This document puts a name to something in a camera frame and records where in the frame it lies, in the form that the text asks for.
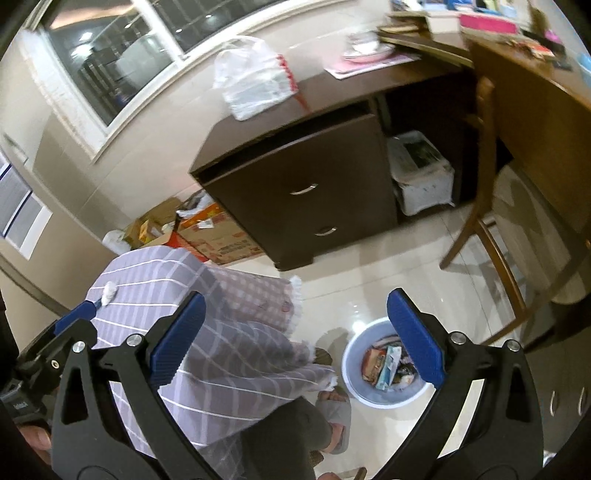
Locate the yellow packet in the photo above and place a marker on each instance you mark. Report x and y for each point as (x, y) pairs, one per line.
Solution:
(147, 230)

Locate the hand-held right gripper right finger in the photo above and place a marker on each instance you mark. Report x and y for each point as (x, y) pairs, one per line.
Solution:
(415, 341)

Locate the orange cardboard box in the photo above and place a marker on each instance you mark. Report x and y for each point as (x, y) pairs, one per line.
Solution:
(221, 235)

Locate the person's left hand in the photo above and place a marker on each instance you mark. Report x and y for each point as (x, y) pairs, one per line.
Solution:
(37, 441)

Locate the grey checked tablecloth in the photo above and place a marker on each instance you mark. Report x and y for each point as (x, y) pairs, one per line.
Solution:
(152, 277)

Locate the white cabinet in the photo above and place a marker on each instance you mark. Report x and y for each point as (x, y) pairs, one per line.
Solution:
(563, 415)

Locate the grey slipper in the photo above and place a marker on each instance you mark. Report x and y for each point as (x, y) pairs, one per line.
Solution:
(337, 424)

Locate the stack of books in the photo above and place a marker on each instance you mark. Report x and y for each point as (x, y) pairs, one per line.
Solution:
(443, 21)

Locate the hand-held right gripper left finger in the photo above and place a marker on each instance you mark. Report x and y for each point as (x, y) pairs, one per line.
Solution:
(178, 341)

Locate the white printer box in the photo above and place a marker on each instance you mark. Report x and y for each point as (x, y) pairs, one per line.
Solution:
(425, 184)

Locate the clear plastic bag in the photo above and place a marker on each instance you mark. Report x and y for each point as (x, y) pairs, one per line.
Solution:
(254, 83)

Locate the wooden chair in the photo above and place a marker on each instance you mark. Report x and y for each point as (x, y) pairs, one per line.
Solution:
(485, 138)

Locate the person's leg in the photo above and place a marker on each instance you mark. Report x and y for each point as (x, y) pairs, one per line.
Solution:
(277, 438)

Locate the wooden desk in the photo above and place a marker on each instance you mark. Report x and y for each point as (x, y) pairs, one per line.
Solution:
(545, 138)

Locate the blue plastic trash bin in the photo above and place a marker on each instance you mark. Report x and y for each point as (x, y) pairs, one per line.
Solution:
(360, 387)

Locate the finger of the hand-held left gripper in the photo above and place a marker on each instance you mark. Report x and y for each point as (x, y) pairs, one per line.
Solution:
(74, 318)

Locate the white framed window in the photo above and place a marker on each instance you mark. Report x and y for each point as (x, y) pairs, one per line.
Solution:
(138, 46)

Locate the open cardboard box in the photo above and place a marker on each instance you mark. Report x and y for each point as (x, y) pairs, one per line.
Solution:
(161, 212)

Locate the grey plastic bag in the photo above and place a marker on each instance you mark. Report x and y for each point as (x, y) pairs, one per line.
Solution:
(196, 205)

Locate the pink papers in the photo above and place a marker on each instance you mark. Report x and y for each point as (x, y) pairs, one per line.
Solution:
(369, 67)

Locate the dark wooden cabinet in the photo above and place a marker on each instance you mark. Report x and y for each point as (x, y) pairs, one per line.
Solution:
(323, 184)

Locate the white tissue piece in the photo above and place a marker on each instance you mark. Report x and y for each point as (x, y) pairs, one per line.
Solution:
(110, 293)

